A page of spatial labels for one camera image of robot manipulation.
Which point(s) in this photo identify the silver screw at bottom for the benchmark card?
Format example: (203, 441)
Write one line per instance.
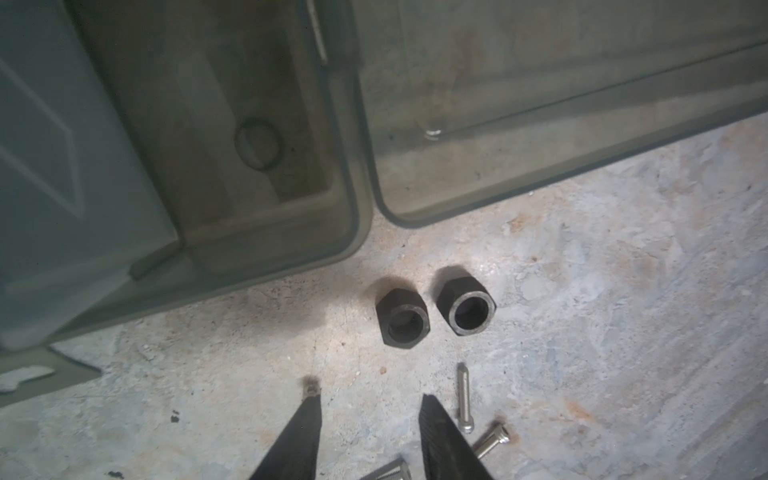
(398, 469)

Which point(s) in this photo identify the clear compartment organizer box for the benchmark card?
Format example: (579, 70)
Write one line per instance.
(158, 153)

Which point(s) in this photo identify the right black nut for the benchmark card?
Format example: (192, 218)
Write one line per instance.
(466, 305)

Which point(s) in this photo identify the silver cap screw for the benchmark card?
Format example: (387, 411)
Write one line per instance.
(497, 435)

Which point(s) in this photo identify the black nut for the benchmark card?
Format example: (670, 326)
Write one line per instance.
(403, 318)
(466, 305)

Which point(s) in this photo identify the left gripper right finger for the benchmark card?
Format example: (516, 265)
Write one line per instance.
(446, 455)

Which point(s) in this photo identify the small silver screw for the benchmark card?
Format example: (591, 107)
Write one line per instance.
(465, 420)

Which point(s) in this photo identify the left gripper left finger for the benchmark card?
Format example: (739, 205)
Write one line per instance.
(294, 454)

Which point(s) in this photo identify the middle black nut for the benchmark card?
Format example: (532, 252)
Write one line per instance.
(403, 318)

